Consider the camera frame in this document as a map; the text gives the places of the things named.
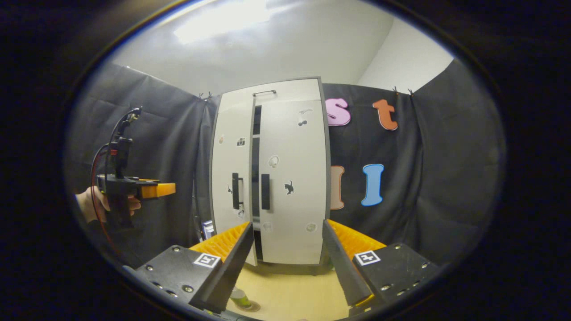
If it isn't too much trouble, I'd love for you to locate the white cabinet door cat sticker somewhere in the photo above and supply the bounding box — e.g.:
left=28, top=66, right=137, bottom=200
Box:
left=258, top=99, right=329, bottom=266

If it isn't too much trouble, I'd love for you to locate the black door handle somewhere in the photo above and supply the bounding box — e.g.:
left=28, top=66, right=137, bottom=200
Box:
left=261, top=173, right=271, bottom=210
left=232, top=173, right=244, bottom=210

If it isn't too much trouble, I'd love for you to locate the red cable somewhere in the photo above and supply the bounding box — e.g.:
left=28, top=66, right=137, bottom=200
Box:
left=90, top=147, right=122, bottom=255

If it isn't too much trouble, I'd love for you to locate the clear bottle with green label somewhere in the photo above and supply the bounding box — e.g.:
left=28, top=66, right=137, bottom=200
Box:
left=229, top=287, right=253, bottom=309

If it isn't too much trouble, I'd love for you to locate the black backdrop cloth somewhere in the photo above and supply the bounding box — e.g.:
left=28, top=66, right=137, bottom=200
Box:
left=65, top=60, right=507, bottom=269

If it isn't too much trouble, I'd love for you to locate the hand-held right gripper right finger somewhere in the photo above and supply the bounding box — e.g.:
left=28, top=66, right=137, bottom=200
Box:
left=321, top=218, right=440, bottom=315

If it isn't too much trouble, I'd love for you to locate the white cabinet door camera sticker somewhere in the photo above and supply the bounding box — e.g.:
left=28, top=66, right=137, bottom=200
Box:
left=210, top=95, right=256, bottom=267

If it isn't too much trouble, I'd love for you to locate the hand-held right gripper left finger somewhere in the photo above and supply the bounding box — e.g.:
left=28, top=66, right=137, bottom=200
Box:
left=135, top=221, right=255, bottom=314

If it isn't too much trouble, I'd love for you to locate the grey and white cabinet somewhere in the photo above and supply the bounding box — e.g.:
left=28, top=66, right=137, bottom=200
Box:
left=208, top=77, right=332, bottom=267

